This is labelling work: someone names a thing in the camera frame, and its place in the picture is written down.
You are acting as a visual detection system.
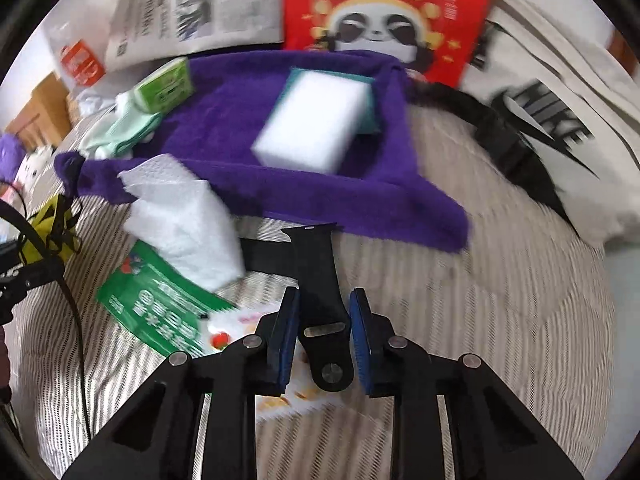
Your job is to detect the yellow black pouch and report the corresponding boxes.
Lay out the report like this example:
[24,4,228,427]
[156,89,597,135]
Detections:
[28,194,82,262]

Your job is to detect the black watch strap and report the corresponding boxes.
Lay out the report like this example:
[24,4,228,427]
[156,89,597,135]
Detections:
[240,222,357,394]

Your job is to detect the green tissue pack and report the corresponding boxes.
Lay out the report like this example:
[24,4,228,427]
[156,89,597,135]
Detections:
[134,56,195,114]

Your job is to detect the white sponge block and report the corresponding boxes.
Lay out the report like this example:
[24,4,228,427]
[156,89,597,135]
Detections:
[252,72,369,174]

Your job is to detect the teal cloth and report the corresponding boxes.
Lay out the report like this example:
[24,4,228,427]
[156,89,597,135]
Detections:
[279,67,381,134]

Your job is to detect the person's left hand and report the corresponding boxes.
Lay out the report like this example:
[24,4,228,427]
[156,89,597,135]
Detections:
[0,327,12,403]

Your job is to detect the green wet wipes pack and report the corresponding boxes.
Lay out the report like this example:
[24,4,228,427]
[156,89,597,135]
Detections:
[96,240,234,358]

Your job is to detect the striped bed quilt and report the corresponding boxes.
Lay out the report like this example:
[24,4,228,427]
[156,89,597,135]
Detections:
[8,107,615,474]

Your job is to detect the orange fruit print sachet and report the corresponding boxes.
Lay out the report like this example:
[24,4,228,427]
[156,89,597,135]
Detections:
[206,301,346,424]

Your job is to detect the wooden furniture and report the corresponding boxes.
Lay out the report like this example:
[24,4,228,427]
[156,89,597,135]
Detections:
[6,72,73,153]

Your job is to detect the white paper towel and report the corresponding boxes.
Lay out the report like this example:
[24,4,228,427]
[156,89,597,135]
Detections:
[118,154,245,292]

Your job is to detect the mint white sock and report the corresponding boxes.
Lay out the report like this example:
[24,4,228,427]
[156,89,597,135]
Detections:
[78,91,164,159]

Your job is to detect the white Miniso plastic bag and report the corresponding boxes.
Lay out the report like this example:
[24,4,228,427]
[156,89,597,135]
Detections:
[46,21,131,117]

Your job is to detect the purple towel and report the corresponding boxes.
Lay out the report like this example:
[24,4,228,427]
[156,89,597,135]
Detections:
[54,51,470,252]

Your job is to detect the newspaper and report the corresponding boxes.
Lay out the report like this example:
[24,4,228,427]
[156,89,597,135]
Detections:
[105,0,283,72]

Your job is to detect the white Nike bag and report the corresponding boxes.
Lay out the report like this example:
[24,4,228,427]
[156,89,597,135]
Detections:
[409,0,640,252]

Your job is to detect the red panda paper bag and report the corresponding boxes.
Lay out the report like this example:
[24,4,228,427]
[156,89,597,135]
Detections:
[283,0,489,87]

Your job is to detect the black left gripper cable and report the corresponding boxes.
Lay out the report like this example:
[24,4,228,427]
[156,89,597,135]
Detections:
[0,181,94,441]

